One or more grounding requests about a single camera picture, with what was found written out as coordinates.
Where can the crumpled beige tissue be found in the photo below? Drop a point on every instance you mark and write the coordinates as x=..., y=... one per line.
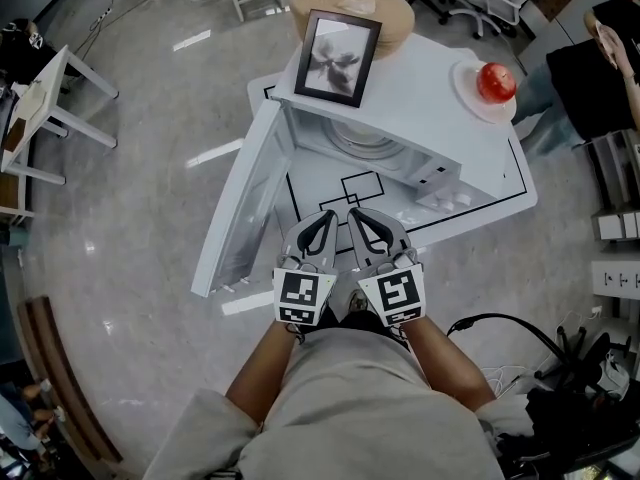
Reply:
x=357, y=3

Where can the black picture frame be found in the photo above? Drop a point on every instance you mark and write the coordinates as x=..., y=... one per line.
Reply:
x=335, y=58

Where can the dark storage shelf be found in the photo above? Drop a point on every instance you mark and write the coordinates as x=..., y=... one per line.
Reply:
x=615, y=168

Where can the small white saucer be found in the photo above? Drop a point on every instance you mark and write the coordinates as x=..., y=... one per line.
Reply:
x=467, y=93

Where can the red apple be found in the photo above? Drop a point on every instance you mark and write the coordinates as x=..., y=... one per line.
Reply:
x=495, y=82

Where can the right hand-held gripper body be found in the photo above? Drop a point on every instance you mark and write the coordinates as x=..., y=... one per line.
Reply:
x=397, y=290

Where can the white power strip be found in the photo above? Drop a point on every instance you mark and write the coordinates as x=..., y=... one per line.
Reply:
x=104, y=14

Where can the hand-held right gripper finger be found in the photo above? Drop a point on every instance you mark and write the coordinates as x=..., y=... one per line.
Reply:
x=355, y=233

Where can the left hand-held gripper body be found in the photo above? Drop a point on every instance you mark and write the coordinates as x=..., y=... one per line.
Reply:
x=300, y=290

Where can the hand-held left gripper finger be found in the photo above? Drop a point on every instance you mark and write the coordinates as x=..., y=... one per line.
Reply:
x=290, y=243

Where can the person's shoe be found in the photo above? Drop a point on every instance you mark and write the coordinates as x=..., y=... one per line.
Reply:
x=357, y=300

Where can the round beige box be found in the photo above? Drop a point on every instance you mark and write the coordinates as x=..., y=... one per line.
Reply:
x=395, y=23

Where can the white microwave oven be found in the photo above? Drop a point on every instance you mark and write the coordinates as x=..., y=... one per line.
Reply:
x=420, y=98

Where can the brown wooden bench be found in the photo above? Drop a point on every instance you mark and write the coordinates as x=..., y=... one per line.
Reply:
x=60, y=368

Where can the person's black shorts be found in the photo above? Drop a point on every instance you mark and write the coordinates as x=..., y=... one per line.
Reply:
x=355, y=320

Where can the black equipment box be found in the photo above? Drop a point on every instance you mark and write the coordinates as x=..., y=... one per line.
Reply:
x=575, y=418

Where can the white table with black lines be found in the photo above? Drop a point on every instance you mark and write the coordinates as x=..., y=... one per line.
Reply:
x=450, y=223

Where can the person's left forearm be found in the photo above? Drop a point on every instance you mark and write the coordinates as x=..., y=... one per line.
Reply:
x=265, y=368

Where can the white desk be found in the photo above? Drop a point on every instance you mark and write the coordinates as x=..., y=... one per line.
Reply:
x=45, y=83

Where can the person's right forearm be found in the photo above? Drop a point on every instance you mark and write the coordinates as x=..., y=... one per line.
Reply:
x=445, y=363

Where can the person's gray shirt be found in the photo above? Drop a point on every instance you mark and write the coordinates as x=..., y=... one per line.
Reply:
x=350, y=408

